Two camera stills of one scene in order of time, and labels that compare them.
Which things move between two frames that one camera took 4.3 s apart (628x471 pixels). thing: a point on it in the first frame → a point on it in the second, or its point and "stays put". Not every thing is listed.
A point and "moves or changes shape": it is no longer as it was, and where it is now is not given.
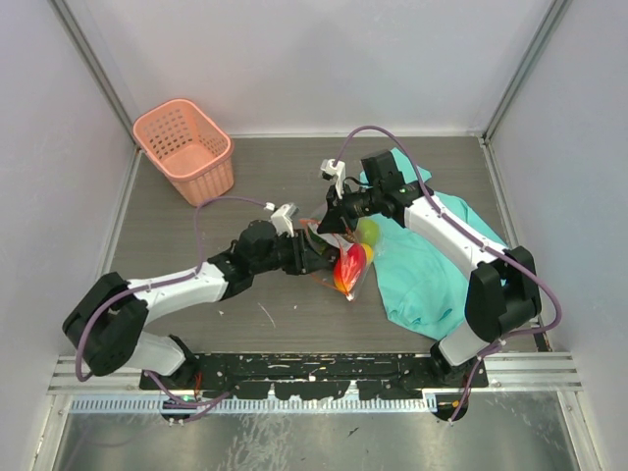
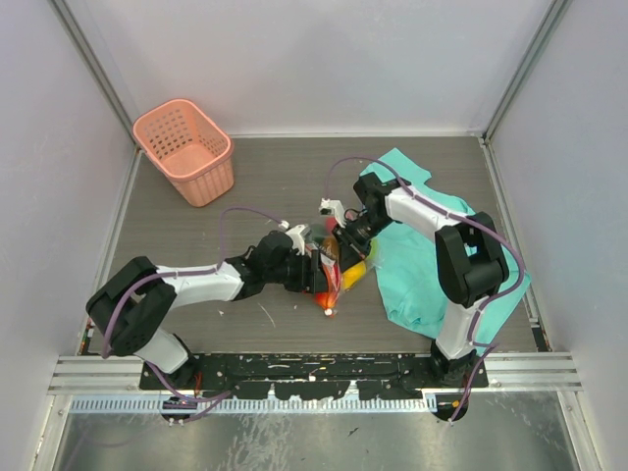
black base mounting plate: (321, 376) stays put
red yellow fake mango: (349, 266) → (327, 298)
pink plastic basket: (189, 147) stays put
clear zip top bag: (341, 261) moves or changes shape
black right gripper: (335, 220) → (350, 250)
